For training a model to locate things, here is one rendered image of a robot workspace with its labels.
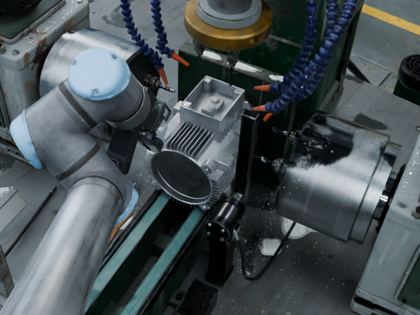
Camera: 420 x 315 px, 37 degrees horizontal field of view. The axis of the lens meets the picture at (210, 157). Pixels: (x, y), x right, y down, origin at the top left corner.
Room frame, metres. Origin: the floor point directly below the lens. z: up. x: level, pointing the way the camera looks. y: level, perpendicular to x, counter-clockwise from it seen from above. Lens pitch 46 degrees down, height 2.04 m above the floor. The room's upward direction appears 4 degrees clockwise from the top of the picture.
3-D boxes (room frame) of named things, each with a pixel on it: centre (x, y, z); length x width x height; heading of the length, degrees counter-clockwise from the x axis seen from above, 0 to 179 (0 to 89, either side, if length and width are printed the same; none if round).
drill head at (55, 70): (1.19, 0.32, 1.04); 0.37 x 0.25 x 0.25; 65
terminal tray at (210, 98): (1.03, 0.00, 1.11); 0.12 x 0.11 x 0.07; 155
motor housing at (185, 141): (1.00, 0.02, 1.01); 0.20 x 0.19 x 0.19; 155
